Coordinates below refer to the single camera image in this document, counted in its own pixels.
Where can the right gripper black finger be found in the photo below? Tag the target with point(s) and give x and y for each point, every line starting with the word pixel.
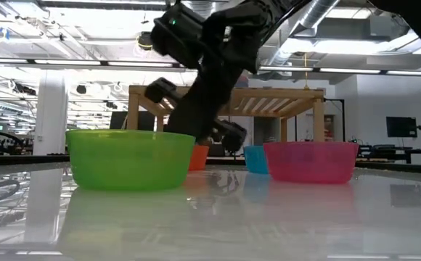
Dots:
pixel 204 132
pixel 179 125

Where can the orange plastic bowl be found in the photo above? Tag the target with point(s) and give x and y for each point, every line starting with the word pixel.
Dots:
pixel 199 157

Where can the cyan plastic bowl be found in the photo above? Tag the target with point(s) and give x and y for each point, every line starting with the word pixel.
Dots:
pixel 256 159

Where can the pink plastic bowl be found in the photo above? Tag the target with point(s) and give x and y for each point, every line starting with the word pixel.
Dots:
pixel 310 163

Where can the wooden slatted shelf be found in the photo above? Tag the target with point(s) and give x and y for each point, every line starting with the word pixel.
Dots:
pixel 286 93

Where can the dark monitor screen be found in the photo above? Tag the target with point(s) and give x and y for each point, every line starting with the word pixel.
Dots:
pixel 119 121

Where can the green plastic bowl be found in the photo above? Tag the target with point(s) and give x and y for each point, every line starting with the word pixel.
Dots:
pixel 130 163

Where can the long ceiling light strip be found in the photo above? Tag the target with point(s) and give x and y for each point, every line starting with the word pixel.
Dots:
pixel 69 62

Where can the white building column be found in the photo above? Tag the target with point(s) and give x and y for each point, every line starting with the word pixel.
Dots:
pixel 51 116

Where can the black desk with equipment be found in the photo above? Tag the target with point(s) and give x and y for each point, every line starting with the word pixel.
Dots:
pixel 384 150

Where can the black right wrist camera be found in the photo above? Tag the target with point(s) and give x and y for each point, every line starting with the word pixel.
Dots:
pixel 178 36

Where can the black ceiling dome camera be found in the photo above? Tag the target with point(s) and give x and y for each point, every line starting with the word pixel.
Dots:
pixel 146 41

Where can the spiral silver ceiling duct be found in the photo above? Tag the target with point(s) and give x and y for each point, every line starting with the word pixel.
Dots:
pixel 317 14

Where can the black wall monitor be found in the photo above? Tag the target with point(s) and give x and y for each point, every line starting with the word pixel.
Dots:
pixel 401 127

